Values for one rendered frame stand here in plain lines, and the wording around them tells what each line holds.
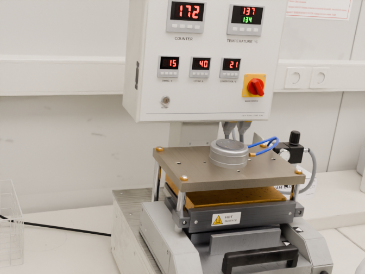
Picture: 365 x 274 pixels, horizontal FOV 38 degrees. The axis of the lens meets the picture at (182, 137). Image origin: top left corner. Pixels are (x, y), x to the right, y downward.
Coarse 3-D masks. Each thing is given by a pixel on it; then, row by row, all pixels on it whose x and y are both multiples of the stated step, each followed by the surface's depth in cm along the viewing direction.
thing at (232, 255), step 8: (264, 248) 98; (272, 248) 98; (280, 248) 98; (288, 248) 99; (296, 248) 99; (224, 256) 95; (232, 256) 94; (240, 256) 95; (248, 256) 96; (256, 256) 96; (264, 256) 97; (272, 256) 97; (280, 256) 98; (288, 256) 99; (296, 256) 100; (224, 264) 95; (232, 264) 95; (240, 264) 95; (248, 264) 96; (296, 264) 100; (224, 272) 95
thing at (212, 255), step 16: (224, 240) 101; (240, 240) 103; (256, 240) 104; (272, 240) 105; (208, 256) 101; (208, 272) 96; (240, 272) 97; (256, 272) 98; (272, 272) 99; (288, 272) 100; (304, 272) 102
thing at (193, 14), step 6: (180, 6) 108; (186, 6) 108; (192, 6) 109; (198, 6) 109; (174, 12) 108; (180, 12) 108; (186, 12) 109; (192, 12) 109; (198, 12) 110; (186, 18) 109; (192, 18) 110; (198, 18) 110
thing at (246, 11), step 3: (243, 9) 113; (246, 9) 113; (249, 9) 113; (252, 9) 114; (243, 12) 113; (246, 12) 113; (249, 12) 114; (252, 12) 114; (246, 15) 114; (249, 15) 114; (252, 15) 114
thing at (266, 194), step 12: (168, 180) 114; (192, 192) 106; (204, 192) 107; (216, 192) 107; (228, 192) 108; (240, 192) 108; (252, 192) 109; (264, 192) 110; (276, 192) 110; (192, 204) 102; (204, 204) 102; (216, 204) 103; (228, 204) 104
